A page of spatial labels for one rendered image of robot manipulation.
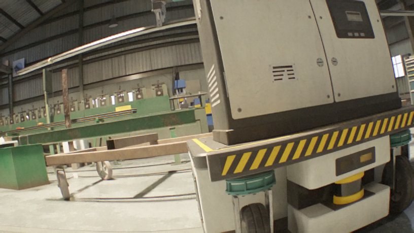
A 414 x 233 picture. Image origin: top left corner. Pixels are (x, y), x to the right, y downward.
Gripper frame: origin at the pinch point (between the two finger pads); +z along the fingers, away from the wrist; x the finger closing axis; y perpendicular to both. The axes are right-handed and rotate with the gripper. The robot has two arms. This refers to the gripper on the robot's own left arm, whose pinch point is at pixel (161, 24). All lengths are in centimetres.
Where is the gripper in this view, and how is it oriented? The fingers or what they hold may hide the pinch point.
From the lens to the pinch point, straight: 197.9
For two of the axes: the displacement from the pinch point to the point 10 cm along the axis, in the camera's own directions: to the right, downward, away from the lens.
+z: 1.5, 9.9, -0.3
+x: -1.2, -0.1, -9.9
